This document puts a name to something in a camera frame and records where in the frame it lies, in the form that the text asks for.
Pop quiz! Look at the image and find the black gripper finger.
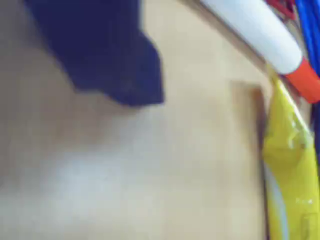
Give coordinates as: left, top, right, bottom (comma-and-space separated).
24, 0, 165, 109

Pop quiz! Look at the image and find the white marker with red cap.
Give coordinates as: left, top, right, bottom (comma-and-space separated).
199, 0, 320, 105

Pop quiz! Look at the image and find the red coiled usb cable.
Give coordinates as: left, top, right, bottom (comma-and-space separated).
267, 0, 298, 21

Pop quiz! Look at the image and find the blue coiled usb cable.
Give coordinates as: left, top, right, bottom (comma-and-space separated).
294, 0, 320, 133

